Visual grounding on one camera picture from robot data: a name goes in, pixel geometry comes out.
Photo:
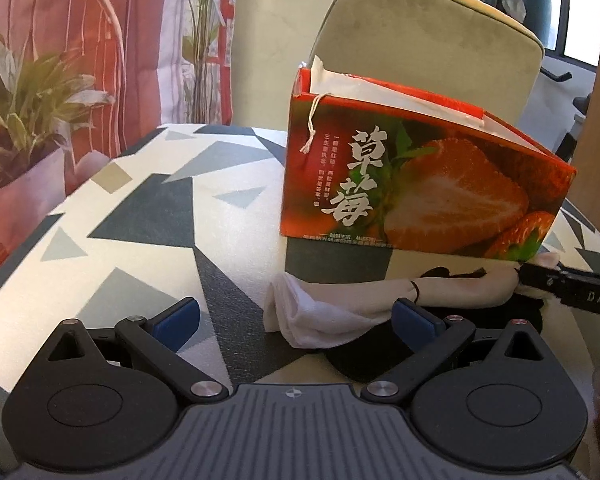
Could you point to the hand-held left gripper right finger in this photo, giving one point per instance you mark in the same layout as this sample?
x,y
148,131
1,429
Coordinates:
x,y
414,324

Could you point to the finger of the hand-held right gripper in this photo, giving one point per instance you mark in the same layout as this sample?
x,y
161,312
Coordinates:
x,y
570,290

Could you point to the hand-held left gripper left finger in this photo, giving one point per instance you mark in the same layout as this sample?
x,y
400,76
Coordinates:
x,y
177,324

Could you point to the beige cloth pouch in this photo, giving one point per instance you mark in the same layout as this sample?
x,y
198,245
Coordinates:
x,y
460,287

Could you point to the white cloth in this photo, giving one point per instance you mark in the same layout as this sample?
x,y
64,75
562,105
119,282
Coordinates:
x,y
320,312

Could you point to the red strawberry print cardboard box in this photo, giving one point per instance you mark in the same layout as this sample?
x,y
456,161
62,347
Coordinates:
x,y
430,195

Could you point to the white face mask packet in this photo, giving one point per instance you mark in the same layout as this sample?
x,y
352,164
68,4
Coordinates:
x,y
370,87

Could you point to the black cloth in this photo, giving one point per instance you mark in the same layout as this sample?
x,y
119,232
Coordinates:
x,y
365,360

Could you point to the black exercise bike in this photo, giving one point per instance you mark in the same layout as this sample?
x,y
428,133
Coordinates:
x,y
565,110

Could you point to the beige upholstered armchair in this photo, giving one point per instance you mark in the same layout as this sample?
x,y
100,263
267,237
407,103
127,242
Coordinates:
x,y
430,35

